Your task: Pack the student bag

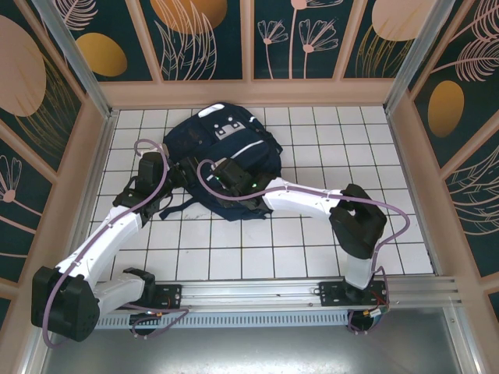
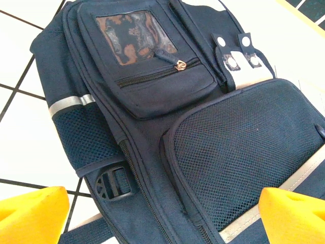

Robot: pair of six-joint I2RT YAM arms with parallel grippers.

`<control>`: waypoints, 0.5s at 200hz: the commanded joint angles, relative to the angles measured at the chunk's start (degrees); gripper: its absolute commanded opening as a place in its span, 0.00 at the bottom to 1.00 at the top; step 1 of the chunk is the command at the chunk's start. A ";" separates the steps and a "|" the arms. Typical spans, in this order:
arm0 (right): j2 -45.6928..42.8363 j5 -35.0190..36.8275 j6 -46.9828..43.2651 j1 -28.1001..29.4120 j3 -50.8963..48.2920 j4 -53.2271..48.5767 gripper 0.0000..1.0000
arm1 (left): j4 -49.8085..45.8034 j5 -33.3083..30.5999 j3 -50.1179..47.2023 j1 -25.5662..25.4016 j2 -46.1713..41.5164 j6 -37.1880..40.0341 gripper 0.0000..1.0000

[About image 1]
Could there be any navy blue backpack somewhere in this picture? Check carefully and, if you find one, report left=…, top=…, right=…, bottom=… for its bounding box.
left=159, top=101, right=284, bottom=223

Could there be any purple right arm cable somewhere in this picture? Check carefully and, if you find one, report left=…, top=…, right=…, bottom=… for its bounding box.
left=196, top=159, right=411, bottom=335

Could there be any aluminium mounting rail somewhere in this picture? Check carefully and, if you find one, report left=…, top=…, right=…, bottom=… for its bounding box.
left=37, top=276, right=465, bottom=312

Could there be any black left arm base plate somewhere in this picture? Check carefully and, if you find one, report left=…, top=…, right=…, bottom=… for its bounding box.
left=111, top=283, right=184, bottom=311

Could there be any aluminium corner post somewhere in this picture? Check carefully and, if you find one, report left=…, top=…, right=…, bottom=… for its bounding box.
left=384, top=0, right=449, bottom=112
left=30, top=0, right=118, bottom=120

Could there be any grey slotted cable duct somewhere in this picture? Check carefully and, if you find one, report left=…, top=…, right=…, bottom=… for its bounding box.
left=93, top=313, right=352, bottom=328

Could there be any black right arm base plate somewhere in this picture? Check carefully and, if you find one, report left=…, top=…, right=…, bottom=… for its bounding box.
left=318, top=279, right=391, bottom=307

